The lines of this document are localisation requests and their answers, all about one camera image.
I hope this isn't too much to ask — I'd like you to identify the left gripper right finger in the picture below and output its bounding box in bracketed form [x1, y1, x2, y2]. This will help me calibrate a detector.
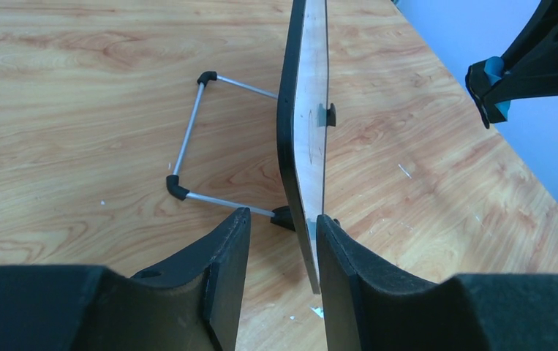
[317, 215, 558, 350]

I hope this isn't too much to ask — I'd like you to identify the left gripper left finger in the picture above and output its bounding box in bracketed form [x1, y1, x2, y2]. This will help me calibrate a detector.
[0, 208, 251, 350]

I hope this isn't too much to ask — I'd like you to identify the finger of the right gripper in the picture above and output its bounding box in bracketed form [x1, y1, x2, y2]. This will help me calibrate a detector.
[489, 64, 558, 102]
[502, 0, 558, 73]

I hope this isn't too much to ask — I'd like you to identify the blue and black eraser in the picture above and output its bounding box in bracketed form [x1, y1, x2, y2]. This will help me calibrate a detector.
[465, 56, 510, 129]

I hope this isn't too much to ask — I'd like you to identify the black framed whiteboard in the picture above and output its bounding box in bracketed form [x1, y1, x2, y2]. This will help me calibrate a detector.
[276, 1, 330, 294]

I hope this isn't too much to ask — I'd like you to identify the metal whiteboard stand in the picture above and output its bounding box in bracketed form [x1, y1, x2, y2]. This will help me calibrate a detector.
[165, 70, 342, 233]

